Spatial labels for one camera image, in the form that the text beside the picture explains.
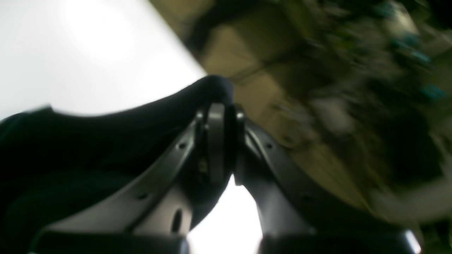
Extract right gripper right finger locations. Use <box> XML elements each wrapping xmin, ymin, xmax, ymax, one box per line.
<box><xmin>234</xmin><ymin>106</ymin><xmax>421</xmax><ymax>254</ymax></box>

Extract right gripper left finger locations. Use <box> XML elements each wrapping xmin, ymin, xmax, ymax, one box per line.
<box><xmin>31</xmin><ymin>104</ymin><xmax>226</xmax><ymax>254</ymax></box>

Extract black T-shirt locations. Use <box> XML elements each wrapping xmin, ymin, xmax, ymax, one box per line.
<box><xmin>0</xmin><ymin>75</ymin><xmax>233</xmax><ymax>254</ymax></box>

